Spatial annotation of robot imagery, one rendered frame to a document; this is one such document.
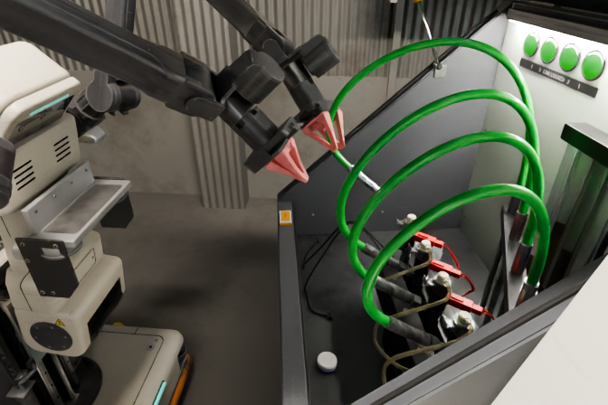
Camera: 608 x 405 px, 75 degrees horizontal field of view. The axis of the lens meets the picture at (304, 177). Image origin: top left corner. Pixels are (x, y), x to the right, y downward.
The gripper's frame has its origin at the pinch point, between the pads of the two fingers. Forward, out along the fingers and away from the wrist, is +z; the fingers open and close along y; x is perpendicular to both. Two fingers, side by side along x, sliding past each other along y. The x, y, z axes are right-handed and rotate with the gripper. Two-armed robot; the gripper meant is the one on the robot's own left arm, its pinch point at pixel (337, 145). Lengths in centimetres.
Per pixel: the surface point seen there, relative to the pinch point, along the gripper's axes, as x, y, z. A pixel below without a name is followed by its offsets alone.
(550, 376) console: -24, -28, 38
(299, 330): 15.1, -19.3, 27.1
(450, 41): -28.4, 1.4, -2.7
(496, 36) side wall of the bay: -30.7, 34.8, -5.2
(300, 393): 11.5, -28.3, 33.8
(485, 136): -28.6, -15.5, 14.3
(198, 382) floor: 125, 16, 40
